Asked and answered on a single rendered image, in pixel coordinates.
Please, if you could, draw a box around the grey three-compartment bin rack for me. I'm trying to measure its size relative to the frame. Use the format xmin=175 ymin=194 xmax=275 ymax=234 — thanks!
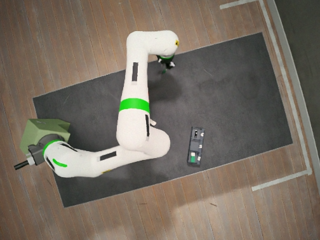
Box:
xmin=187 ymin=127 xmax=204 ymax=164

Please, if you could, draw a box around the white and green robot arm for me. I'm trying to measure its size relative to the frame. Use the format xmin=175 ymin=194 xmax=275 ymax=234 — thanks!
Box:
xmin=14 ymin=30 xmax=178 ymax=178

